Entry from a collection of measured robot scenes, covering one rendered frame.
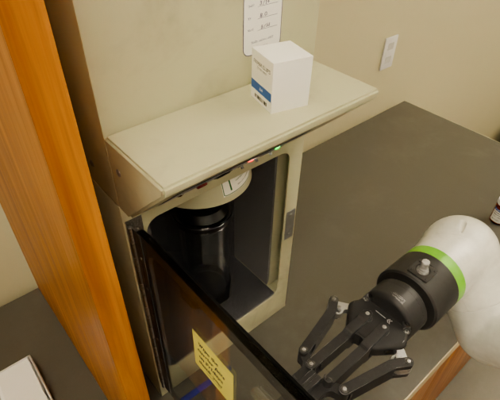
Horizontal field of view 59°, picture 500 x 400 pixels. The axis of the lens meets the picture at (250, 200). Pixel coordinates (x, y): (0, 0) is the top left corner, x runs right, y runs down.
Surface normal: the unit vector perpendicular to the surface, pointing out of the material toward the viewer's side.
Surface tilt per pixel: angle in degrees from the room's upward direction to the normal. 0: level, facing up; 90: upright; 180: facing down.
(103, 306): 90
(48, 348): 0
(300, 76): 90
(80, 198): 90
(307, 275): 0
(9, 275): 90
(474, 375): 0
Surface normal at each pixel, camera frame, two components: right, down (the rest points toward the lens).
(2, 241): 0.65, 0.50
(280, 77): 0.45, 0.59
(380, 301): -0.76, 0.41
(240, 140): 0.02, -0.76
